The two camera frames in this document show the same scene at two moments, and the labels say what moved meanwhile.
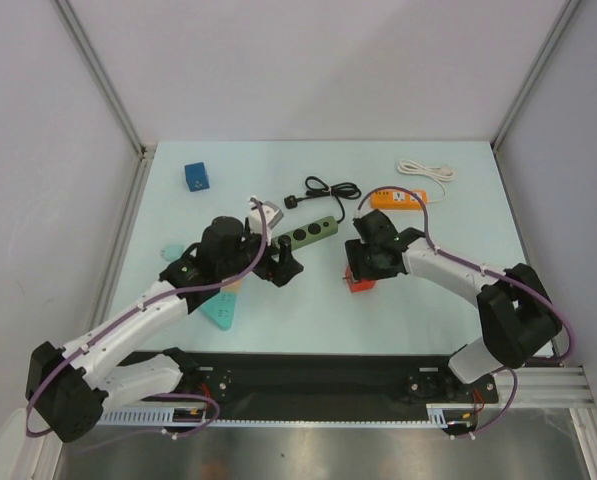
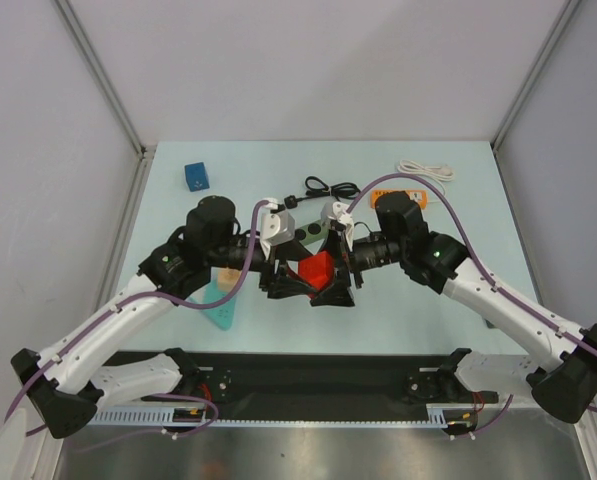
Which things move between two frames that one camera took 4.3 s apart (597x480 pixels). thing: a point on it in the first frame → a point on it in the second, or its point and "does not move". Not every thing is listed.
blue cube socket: (197, 178) does not move
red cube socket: (357, 286) → (317, 270)
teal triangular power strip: (221, 309) does not move
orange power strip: (398, 199) does not move
